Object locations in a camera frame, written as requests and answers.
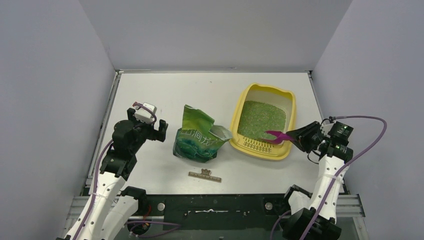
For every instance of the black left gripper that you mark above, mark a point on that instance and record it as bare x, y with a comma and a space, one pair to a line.
155, 134

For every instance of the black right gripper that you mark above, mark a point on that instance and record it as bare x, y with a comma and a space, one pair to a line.
307, 134

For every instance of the magenta plastic scoop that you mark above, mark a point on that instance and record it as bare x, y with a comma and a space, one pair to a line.
279, 137

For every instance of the green cat litter bag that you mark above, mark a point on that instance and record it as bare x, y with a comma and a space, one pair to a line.
199, 139

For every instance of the yellow litter box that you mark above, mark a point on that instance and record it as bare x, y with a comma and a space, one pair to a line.
282, 99

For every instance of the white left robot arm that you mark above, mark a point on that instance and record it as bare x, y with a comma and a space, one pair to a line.
111, 203

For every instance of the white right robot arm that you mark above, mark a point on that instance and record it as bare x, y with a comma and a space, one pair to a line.
313, 214

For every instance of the green litter granules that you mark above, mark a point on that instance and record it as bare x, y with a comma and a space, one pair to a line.
257, 118

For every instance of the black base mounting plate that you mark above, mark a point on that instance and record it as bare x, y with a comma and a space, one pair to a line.
216, 211

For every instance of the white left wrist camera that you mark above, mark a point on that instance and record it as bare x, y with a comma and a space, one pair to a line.
145, 112

